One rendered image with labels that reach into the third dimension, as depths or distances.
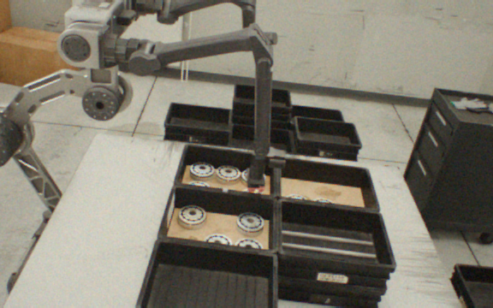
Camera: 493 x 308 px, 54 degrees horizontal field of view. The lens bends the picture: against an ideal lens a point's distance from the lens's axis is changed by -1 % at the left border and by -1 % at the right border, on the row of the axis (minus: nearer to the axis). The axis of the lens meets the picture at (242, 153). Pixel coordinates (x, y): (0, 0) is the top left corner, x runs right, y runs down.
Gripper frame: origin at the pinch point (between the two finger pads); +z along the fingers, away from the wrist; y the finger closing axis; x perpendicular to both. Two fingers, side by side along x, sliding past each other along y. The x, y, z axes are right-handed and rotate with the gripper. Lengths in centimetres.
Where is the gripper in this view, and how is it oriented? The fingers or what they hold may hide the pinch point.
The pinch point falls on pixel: (252, 194)
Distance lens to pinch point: 194.6
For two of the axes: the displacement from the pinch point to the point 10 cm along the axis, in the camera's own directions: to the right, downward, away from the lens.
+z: -1.2, 8.3, 5.4
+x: -9.9, -0.7, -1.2
